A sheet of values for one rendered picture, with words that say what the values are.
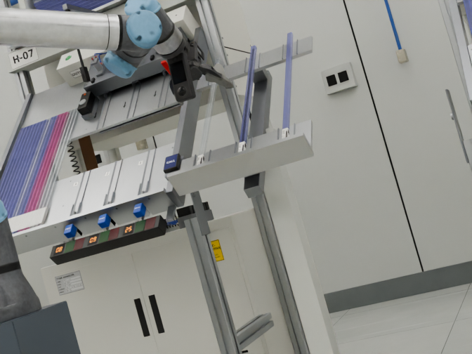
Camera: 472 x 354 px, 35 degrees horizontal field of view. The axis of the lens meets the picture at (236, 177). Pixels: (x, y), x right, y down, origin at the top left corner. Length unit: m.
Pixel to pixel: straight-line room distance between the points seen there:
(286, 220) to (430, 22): 2.00
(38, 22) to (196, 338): 1.13
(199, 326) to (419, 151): 1.76
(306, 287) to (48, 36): 0.88
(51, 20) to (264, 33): 2.44
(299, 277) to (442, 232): 1.87
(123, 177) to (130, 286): 0.43
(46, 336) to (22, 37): 0.59
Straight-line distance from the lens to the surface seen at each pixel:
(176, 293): 2.33
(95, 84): 2.45
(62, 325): 1.52
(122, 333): 2.45
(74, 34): 1.60
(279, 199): 1.93
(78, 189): 2.19
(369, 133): 3.77
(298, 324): 2.42
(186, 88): 1.85
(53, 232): 2.14
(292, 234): 1.93
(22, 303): 1.47
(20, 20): 1.59
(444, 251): 3.76
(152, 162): 2.07
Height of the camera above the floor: 0.63
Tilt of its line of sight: 2 degrees up
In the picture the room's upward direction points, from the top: 16 degrees counter-clockwise
